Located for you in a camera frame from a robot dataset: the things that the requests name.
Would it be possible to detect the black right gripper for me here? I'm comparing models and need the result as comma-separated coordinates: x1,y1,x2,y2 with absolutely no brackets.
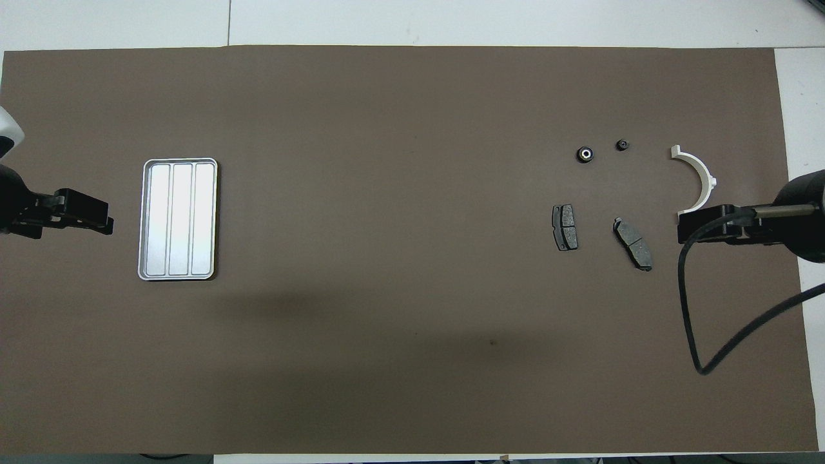
677,169,825,264

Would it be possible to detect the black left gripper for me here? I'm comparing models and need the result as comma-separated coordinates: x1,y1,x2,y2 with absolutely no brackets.
0,164,115,240

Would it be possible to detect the silver metal tray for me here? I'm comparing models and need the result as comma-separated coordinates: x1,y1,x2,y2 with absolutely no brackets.
137,157,218,282

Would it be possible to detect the long dark brake pad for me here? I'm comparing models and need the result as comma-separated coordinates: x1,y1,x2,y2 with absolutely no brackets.
612,217,654,272

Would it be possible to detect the short dark brake pad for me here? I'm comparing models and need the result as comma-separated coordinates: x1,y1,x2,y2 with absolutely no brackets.
552,204,579,252

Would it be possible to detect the brown table mat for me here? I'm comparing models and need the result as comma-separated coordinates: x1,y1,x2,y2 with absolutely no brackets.
0,45,816,455

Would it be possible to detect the white semicircular bracket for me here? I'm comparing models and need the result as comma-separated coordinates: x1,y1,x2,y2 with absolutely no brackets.
670,145,717,224

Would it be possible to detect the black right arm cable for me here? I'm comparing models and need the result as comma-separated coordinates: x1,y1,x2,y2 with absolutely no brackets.
679,205,825,376

